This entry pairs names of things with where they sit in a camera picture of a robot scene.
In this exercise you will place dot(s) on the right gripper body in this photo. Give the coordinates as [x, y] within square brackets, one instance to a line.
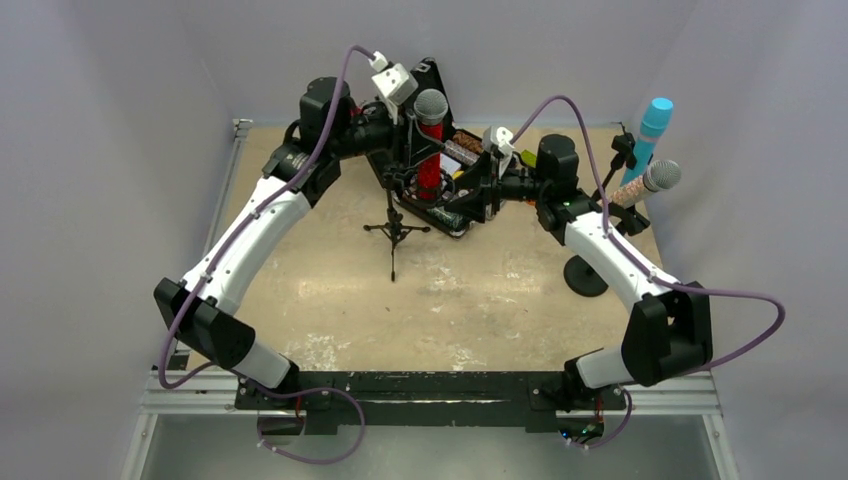
[494, 183]

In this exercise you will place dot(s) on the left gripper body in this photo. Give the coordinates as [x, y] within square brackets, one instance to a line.
[403, 136]

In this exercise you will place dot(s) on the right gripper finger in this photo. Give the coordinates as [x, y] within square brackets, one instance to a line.
[472, 205]
[476, 174]

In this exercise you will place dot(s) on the red microphone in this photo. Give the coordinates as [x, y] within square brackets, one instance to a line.
[430, 107]

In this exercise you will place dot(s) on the tripod stand with shock mount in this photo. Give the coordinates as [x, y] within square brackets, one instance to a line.
[399, 184]

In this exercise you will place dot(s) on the black round-base mic stand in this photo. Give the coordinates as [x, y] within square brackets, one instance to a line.
[580, 277]

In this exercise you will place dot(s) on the silver glitter microphone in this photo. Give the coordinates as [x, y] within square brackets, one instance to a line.
[659, 176]

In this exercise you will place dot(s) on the blue microphone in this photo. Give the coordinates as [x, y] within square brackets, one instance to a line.
[654, 122]

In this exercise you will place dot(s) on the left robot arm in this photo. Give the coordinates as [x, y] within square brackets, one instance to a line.
[199, 310]

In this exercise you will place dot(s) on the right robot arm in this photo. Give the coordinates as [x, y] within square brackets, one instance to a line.
[669, 328]

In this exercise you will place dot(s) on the green toy brick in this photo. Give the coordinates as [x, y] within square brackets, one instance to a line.
[528, 159]

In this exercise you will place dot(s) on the black poker chip case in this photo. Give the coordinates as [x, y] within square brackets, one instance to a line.
[461, 149]

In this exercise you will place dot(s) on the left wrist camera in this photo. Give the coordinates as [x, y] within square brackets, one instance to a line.
[393, 83]

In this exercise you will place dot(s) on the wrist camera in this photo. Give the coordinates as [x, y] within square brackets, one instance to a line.
[393, 83]
[497, 141]

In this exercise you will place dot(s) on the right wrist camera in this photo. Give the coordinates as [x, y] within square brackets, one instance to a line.
[497, 141]

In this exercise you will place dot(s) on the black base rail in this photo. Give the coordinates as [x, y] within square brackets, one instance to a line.
[535, 401]

